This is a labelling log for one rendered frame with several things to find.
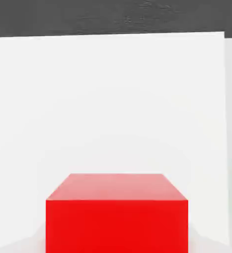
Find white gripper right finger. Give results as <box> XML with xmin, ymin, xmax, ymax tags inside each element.
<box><xmin>188</xmin><ymin>222</ymin><xmax>232</xmax><ymax>253</ymax></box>

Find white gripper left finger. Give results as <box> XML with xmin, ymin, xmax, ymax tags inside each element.
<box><xmin>0</xmin><ymin>224</ymin><xmax>47</xmax><ymax>253</ymax></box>

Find small red cube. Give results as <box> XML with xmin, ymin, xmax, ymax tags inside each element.
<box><xmin>45</xmin><ymin>173</ymin><xmax>189</xmax><ymax>253</ymax></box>

